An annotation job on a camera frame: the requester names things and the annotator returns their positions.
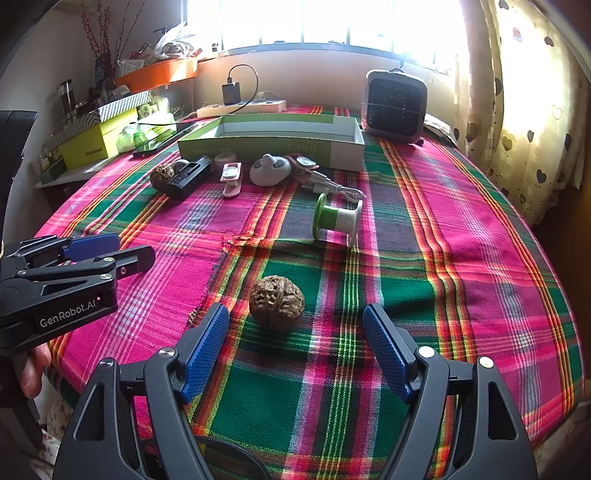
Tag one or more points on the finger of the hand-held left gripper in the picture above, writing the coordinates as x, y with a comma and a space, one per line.
92, 244
134, 259

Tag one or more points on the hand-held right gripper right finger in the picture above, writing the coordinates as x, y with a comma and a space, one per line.
385, 350

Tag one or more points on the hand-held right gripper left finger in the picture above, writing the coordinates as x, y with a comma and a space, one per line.
205, 350

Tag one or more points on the brown walnut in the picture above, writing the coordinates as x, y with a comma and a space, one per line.
277, 308
162, 177

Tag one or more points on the black rectangular device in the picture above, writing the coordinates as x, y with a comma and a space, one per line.
189, 177

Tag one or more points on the white mushroom-shaped knob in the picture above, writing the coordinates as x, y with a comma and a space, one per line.
182, 164

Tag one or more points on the pink clip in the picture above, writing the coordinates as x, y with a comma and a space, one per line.
231, 177
302, 164

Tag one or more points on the small white round jar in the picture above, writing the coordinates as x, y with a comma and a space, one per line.
225, 156

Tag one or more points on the green and white spool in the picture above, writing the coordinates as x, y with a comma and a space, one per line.
334, 219

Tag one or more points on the white mouse-shaped gadget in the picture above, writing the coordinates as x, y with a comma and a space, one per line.
270, 170

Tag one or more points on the green and white cardboard box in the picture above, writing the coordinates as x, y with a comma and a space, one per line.
277, 136

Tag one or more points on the person's left hand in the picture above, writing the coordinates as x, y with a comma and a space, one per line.
34, 369

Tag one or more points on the yellow-green box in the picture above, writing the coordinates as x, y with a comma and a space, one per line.
87, 143

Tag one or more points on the green tissue pack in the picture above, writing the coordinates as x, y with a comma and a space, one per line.
127, 138

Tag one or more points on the black smartphone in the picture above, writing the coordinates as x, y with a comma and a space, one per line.
154, 140

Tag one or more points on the striped box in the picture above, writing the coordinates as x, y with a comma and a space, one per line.
115, 108

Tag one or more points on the glass jar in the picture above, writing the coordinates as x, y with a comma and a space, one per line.
67, 97

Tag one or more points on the orange tray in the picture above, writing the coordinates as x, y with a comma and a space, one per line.
157, 74

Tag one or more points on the white power strip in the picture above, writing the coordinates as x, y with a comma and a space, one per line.
242, 107

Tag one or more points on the black charger adapter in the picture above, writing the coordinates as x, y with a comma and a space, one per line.
231, 91

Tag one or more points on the white plug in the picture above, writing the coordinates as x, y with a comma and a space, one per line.
265, 97

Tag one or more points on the red flower branches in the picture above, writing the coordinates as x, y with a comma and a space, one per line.
99, 32

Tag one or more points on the white plastic bag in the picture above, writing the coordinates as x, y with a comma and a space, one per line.
171, 39

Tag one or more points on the grey portable heater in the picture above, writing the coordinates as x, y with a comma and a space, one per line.
395, 110

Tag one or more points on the heart print curtain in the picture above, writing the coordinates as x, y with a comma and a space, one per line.
521, 106

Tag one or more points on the barred window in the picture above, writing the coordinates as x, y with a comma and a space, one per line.
323, 21

